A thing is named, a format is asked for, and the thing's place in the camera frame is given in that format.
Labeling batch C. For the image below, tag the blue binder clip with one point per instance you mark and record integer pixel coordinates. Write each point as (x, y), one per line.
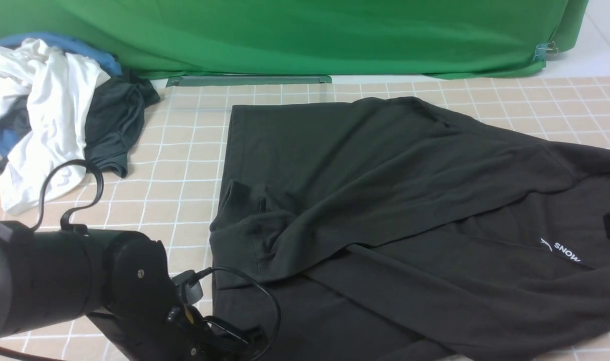
(544, 51)

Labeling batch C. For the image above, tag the blue crumpled garment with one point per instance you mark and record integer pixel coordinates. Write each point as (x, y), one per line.
(68, 45)

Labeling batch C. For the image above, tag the dark gray long-sleeved shirt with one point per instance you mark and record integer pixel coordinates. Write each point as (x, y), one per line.
(398, 230)

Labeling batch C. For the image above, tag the dark gray crumpled t-shirt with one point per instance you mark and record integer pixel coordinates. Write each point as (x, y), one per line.
(115, 121)

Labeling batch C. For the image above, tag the beige grid-pattern table mat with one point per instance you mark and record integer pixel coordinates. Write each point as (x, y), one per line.
(171, 190)

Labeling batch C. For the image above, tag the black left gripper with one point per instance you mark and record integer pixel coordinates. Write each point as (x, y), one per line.
(154, 318)

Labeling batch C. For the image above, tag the green backdrop cloth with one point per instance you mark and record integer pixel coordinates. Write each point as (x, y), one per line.
(444, 39)

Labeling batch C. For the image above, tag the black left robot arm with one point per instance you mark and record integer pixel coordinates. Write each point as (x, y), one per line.
(46, 278)

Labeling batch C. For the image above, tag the white crumpled shirt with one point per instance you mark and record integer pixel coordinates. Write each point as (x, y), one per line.
(59, 88)

